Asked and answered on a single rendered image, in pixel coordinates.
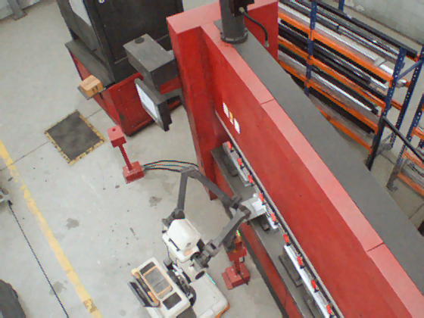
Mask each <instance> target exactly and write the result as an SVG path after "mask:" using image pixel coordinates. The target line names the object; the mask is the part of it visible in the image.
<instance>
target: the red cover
mask: <svg viewBox="0 0 424 318"><path fill-rule="evenodd" d="M201 33H202V37H203V41H204V44H206V46H207V47H208V48H209V49H210V51H212V53H213V54H214V56H215V57H216V59H217V60H218V61H219V63H220V65H221V66H222V67H223V69H224V70H225V71H226V72H227V73H228V75H229V76H230V78H231V79H232V81H233V82H234V83H235V85H236V86H237V88H238V90H239V91H240V92H241V93H242V94H243V96H244V97H245V98H246V100H247V101H248V103H249V104H250V106H251V108H253V110H254V112H255V113H256V114H257V116H258V117H259V118H260V120H261V122H262V123H263V124H264V125H265V126H266V128H267V129H268V130H269V132H270V134H271V136H272V137H273V138H274V139H275V141H276V142H277V143H278V144H279V146H280V148H281V149H282V150H283V151H284V153H285V156H286V157H287V158H288V159H289V160H290V161H291V163H292V164H293V166H294V167H295V169H296V170H297V172H298V174H299V175H300V176H301V178H302V179H303V180H304V181H305V183H306V184H307V187H308V188H309V190H311V191H312V193H313V195H314V196H315V197H316V200H317V201H318V202H319V203H320V205H321V206H322V207H323V210H324V211H325V212H326V213H327V215H328V216H329V218H330V220H331V221H332V222H333V223H334V225H335V226H336V229H337V230H338V231H339V232H340V233H341V236H342V238H343V239H344V240H345V241H346V242H347V245H349V247H350V248H351V250H352V252H354V254H355V255H356V258H357V259H358V260H359V261H360V265H362V266H363V268H364V269H365V271H366V272H367V273H368V274H369V277H370V278H371V279H372V281H373V282H374V283H375V285H376V287H377V289H378V290H380V293H381V294H382V295H383V296H384V299H385V300H386V301H387V303H388V305H390V307H391V309H392V310H393V311H394V313H395V314H396V316H397V318H424V297H423V295H422V293H421V292H420V291H419V289H418V288H417V287H416V285H415V284H414V283H413V282H412V280H411V279H410V277H409V276H408V275H407V274H406V273H405V270H404V269H403V268H402V267H401V265H400V264H399V263H398V261H397V260H396V259H395V258H394V255H393V254H392V253H391V252H390V250H389V249H388V248H387V246H386V245H385V244H383V241H382V240H381V238H380V237H379V235H378V234H377V233H376V231H375V230H374V228H372V226H371V225H370V224H369V222H368V221H367V220H366V218H365V216H364V215H363V214H362V213H361V212H360V209H359V208H358V207H357V206H356V205H355V203H354V202H353V200H352V199H351V198H350V196H348V193H347V192H346V191H345V190H344V189H343V187H342V185H341V184H340V183H339V182H338V180H337V179H336V178H335V176H334V175H333V174H332V173H331V171H330V170H329V169H328V167H327V166H326V164H325V163H324V162H323V161H322V160H321V159H320V157H319V156H318V154H317V153H316V151H315V150H314V149H313V147H312V146H311V145H310V144H309V143H308V142H307V140H306V138H305V137H304V136H303V134H302V133H301V131H300V130H299V129H298V128H297V127H296V126H295V124H294V123H293V121H292V120H291V119H290V117H289V116H288V115H287V113H286V112H284V110H283V109H282V108H281V107H280V106H279V103H278V102H277V100H276V99H275V98H274V97H273V96H272V95H271V94H270V92H269V91H268V90H267V88H266V87H265V86H264V85H263V83H262V82H261V81H260V80H259V78H258V77H257V75H256V74H255V73H254V72H253V71H252V70H251V68H250V67H249V66H248V65H247V64H246V63H245V61H244V59H243V58H242V57H241V55H240V54H239V53H238V52H237V51H236V50H235V49H234V48H233V47H232V45H231V44H229V43H225V42H223V41H222V40H221V38H220V30H219V29H217V26H216V25H215V23H214V22H210V23H206V24H205V25H202V26H201Z"/></svg>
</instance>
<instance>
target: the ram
mask: <svg viewBox="0 0 424 318"><path fill-rule="evenodd" d="M206 50H207V59H208V64H209V70H210V79H211V84H212V90H213V94H214V104H215V111H216V112H217V114H218V115H219V117H220V119H221V120H222V121H223V123H224V124H225V126H226V128H227V129H228V130H229V132H230V134H231V136H232V137H233V138H234V140H235V142H234V143H236V144H237V146H238V147H239V149H240V150H241V152H242V154H243V155H244V156H245V159H246V160H247V161H248V163H249V164H250V165H251V167H252V169H253V171H254V173H255V175H256V176H257V178H258V179H259V180H260V182H261V184H262V185H263V187H264V188H265V190H266V191H267V193H268V195H269V196H267V194H266V192H265V191H264V190H263V191H264V193H265V194H266V196H267V197H268V199H269V197H270V198H271V200H272V202H273V203H274V204H275V206H276V208H277V210H279V212H280V215H281V216H282V218H283V220H284V221H285V222H286V224H287V225H288V227H289V230H290V231H291V232H292V234H293V236H294V237H295V238H296V240H297V242H298V244H299V245H300V247H301V249H302V250H303V251H304V254H305V255H306V257H307V258H308V260H309V261H310V264H311V265H312V266H313V268H314V269H315V271H316V273H315V272H314V271H313V269H312V267H311V266H310V264H309V262H308V261H307V258H305V256H304V258H305V260H306V261H307V263H308V264H309V266H310V268H311V269H312V271H313V272H314V274H315V277H316V278H317V276H316V274H317V275H318V277H320V279H321V280H322V281H320V280H319V278H317V279H318V280H319V282H320V284H321V282H322V283H323V284H324V286H325V287H326V289H327V291H328V293H329V294H330V295H331V298H332V300H334V302H335V304H336V305H337V307H338V309H339V310H340V312H341V314H342V315H343V316H344V318H398V317H397V316H396V314H395V313H394V311H393V310H392V309H391V307H390V305H388V303H387V301H386V300H385V299H384V296H383V295H382V294H381V293H380V290H378V289H377V287H376V285H375V283H374V282H373V281H372V279H371V278H370V277H369V274H368V273H367V272H366V271H365V269H364V268H363V266H362V265H360V261H359V260H358V259H357V258H356V255H355V254H354V252H352V250H351V248H350V247H349V245H347V242H346V241H345V240H344V239H343V238H342V236H341V233H340V232H339V231H338V230H337V229H336V226H335V225H334V223H333V222H332V221H331V220H330V218H329V216H328V215H327V213H326V212H325V211H324V210H323V207H322V206H321V205H320V203H319V202H318V201H317V200H316V197H315V196H314V195H313V193H312V191H311V190H309V188H308V187H307V184H306V183H305V181H304V180H303V179H302V178H301V176H300V175H299V174H298V172H297V170H296V169H295V167H294V166H293V164H292V163H291V161H290V160H289V159H288V158H287V157H286V156H285V153H284V151H283V150H282V149H281V148H280V146H279V144H278V143H277V142H276V141H275V139H274V138H273V137H272V136H271V134H270V132H269V130H268V129H267V128H266V126H265V125H264V124H263V123H262V122H261V120H260V118H259V117H258V116H257V114H256V113H255V112H254V110H253V108H251V106H250V104H249V103H248V101H247V100H246V98H245V97H244V96H243V94H242V93H241V92H240V91H239V89H238V88H237V86H236V85H235V83H234V82H233V81H232V79H231V78H230V76H229V75H228V73H227V72H226V71H225V70H224V69H223V67H222V66H221V65H220V63H219V61H218V60H217V59H216V57H215V56H214V54H213V53H212V51H210V49H209V48H208V47H207V46H206ZM223 102H224V104H225V105H226V106H227V107H228V114H229V117H228V116H227V115H226V113H225V111H224V106H223ZM229 111H230V112H231V113H232V118H233V120H232V118H231V117H230V112H229ZM215 114H216V113H215ZM217 114H216V115H217ZM219 117H218V116H217V118H218V119H219ZM230 118H231V119H230ZM220 119H219V121H220ZM234 119H235V121H236V122H237V123H238V127H239V133H238V132H237V130H236V129H235V124H234ZM231 120H232V121H233V123H232V121H231ZM220 122H221V121H220ZM221 123H222V122H221ZM223 123H222V124H223ZM225 126H224V125H223V127H224V128H225ZM226 128H225V130H226ZM226 131H227V130H226ZM227 133H228V131H227ZM228 134H229V133H228ZM230 134H229V136H230ZM231 136H230V138H231V139H232V137H231ZM232 140H233V139H232ZM234 140H233V141H234ZM235 146H236V145H235ZM237 146H236V148H237ZM237 149H238V148H237ZM239 149H238V151H239ZM241 152H240V151H239V153H240V155H241V156H242V154H241ZM242 157H243V156H242ZM243 159H244V158H243ZM245 159H244V160H245ZM246 160H245V162H246V163H247V161H246ZM248 163H247V165H248ZM248 166H249V165H248ZM249 168H250V166H249ZM252 169H251V168H250V170H251V172H252V173H253V171H252ZM254 173H253V174H254ZM255 175H254V178H255V179H256V177H255ZM257 181H258V180H257ZM258 183H259V181H258ZM259 184H260V183H259ZM261 184H260V187H261V188H262V189H263V187H262V186H261ZM269 201H270V199H269ZM272 202H271V201H270V203H271V205H272V206H273V204H272ZM273 208H274V206H273ZM274 209H275V208H274ZM275 210H276V209H275ZM277 210H276V212H277V214H278V215H279V213H278V211H277ZM280 215H279V218H280V220H281V221H282V219H281V217H280ZM282 222H283V221H282ZM283 223H284V222H283ZM284 225H285V223H284ZM285 227H286V229H287V230H288V228H287V226H286V225H285ZM289 230H288V233H289V234H290V235H291V237H292V238H293V236H292V234H291V233H290V232H289ZM293 240H294V238H293ZM294 241H295V240H294ZM297 242H296V241H295V243H296V244H297ZM321 286H322V287H323V285H322V284H321ZM323 289H324V287H323ZM324 290H325V289H324Z"/></svg>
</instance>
